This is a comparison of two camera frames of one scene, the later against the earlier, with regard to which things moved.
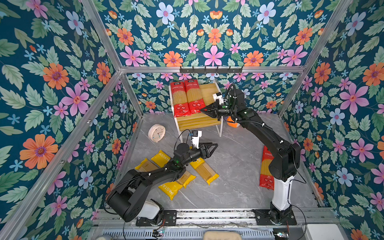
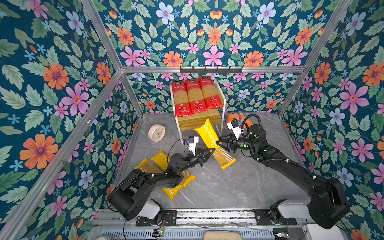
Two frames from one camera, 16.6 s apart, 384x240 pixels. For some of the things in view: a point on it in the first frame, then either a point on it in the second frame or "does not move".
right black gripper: x=215 y=108 to x=232 y=143
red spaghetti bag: x=266 y=179 to x=212 y=94
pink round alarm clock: x=157 y=132 does not move
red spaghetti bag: x=181 y=104 does not move
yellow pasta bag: x=206 y=172 to x=224 y=157
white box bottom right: x=322 y=232 does not move
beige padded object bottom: x=222 y=235 does not move
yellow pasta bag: x=186 y=179 does not move
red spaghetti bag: x=196 y=103 does not move
